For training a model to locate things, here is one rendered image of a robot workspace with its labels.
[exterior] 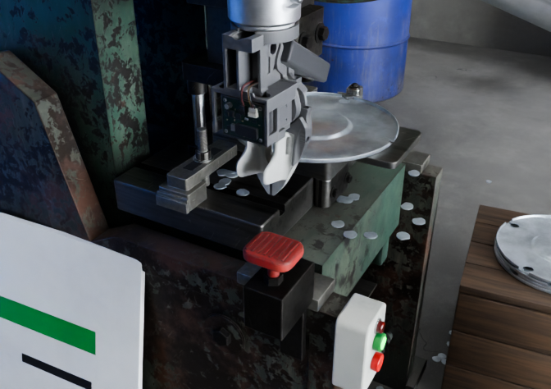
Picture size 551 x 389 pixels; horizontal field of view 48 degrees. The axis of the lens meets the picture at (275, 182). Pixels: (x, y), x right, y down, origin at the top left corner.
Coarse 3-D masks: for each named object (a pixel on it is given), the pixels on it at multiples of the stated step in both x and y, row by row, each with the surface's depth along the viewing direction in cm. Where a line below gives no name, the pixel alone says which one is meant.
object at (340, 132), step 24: (312, 96) 120; (336, 96) 119; (312, 120) 108; (336, 120) 108; (360, 120) 110; (384, 120) 110; (312, 144) 101; (336, 144) 101; (360, 144) 101; (384, 144) 101
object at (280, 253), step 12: (252, 240) 81; (264, 240) 81; (276, 240) 80; (288, 240) 81; (252, 252) 78; (264, 252) 78; (276, 252) 78; (288, 252) 78; (300, 252) 79; (264, 264) 77; (276, 264) 76; (288, 264) 77; (276, 276) 81
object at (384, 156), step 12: (408, 132) 105; (420, 132) 105; (396, 144) 101; (408, 144) 101; (372, 156) 98; (384, 156) 98; (396, 156) 98; (300, 168) 107; (312, 168) 106; (324, 168) 105; (336, 168) 107; (348, 168) 113; (324, 180) 106; (336, 180) 109; (348, 180) 112; (324, 192) 107; (336, 192) 108; (324, 204) 108
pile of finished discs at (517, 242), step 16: (512, 224) 155; (528, 224) 154; (544, 224) 154; (496, 240) 147; (512, 240) 148; (528, 240) 148; (544, 240) 146; (496, 256) 146; (512, 256) 142; (528, 256) 142; (544, 256) 141; (512, 272) 141; (528, 272) 137; (544, 272) 137; (544, 288) 135
